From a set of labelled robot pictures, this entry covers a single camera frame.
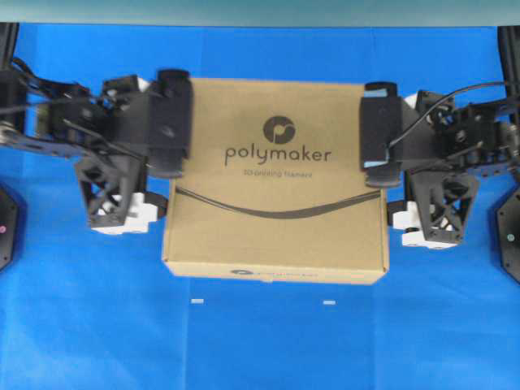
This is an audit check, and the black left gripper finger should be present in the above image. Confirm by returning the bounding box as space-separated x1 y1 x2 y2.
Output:
148 149 185 177
157 69 190 88

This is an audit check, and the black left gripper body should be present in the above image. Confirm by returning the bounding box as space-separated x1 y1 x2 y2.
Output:
102 75 193 159

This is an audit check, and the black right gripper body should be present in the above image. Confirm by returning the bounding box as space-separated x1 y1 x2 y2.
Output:
359 89 447 171

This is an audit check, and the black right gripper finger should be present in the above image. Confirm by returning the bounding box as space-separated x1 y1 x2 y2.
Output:
365 162 401 188
364 81 396 98

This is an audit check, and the brown polymaker cardboard box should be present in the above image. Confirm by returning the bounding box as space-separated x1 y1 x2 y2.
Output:
162 78 389 284

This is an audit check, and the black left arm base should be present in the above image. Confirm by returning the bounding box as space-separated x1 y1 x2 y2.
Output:
0 186 19 271

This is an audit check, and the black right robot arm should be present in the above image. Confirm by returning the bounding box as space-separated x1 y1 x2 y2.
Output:
359 82 519 189

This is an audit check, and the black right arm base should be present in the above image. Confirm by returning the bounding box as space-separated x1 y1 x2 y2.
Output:
496 188 520 283

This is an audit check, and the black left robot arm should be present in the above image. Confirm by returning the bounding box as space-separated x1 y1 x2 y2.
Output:
1 57 193 179

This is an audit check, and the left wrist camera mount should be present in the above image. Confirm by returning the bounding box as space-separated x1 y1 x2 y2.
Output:
75 155 168 235

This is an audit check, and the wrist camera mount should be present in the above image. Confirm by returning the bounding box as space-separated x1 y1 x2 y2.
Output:
75 155 168 235
387 171 479 249

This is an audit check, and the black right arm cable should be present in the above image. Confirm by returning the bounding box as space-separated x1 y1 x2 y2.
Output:
387 80 507 150

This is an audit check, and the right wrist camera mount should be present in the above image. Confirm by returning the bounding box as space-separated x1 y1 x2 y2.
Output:
387 171 479 249

